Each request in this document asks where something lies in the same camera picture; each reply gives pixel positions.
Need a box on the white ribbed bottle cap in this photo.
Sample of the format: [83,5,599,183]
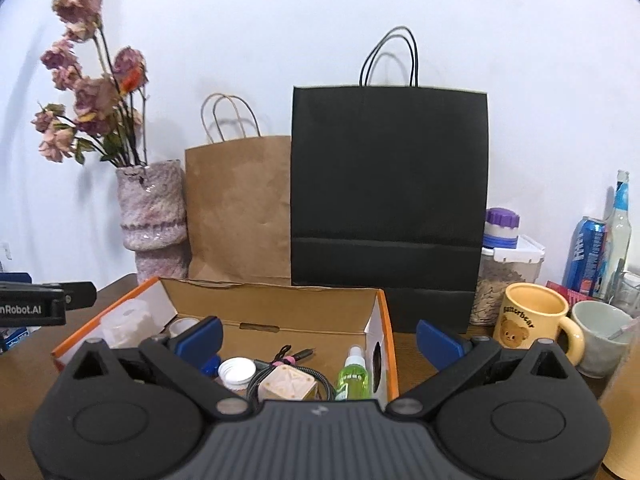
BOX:
[218,356,257,391]

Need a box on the translucent cotton swab box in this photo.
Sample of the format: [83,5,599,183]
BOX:
[100,299,156,349]

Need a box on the black braided usb cable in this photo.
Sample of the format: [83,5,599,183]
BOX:
[244,342,339,403]

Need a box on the white tape roll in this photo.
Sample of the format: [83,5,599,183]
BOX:
[168,318,200,338]

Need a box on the blue white package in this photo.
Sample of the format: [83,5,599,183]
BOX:
[0,327,30,353]

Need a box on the red cardboard box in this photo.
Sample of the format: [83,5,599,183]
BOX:
[51,278,399,405]

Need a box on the green spray bottle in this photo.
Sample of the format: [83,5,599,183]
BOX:
[335,346,371,401]

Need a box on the yellow bear mug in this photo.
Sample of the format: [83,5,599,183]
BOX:
[492,283,586,366]

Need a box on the clear food storage container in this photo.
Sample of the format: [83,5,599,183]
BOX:
[470,235,546,326]

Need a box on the purple lidded jar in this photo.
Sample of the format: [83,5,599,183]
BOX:
[483,207,520,249]

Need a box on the brown paper bag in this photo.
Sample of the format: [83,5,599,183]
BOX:
[184,91,294,286]

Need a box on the red flat box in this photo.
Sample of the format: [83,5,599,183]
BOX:
[546,281,591,308]

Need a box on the blue soda can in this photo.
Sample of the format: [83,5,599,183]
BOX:
[563,216,605,296]

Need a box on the grey ceramic cup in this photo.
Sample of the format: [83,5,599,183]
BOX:
[570,300,634,378]

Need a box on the black paper bag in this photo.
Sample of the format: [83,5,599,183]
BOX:
[291,58,489,333]

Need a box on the cream thermos jug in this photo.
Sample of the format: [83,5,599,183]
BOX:
[599,338,640,480]

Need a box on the dried pink rose bouquet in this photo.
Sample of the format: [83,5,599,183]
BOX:
[32,0,149,168]

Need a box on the clear glass bottle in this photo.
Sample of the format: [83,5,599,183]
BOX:
[597,170,631,301]

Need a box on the cream wall charger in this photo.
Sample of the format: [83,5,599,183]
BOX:
[257,364,318,402]

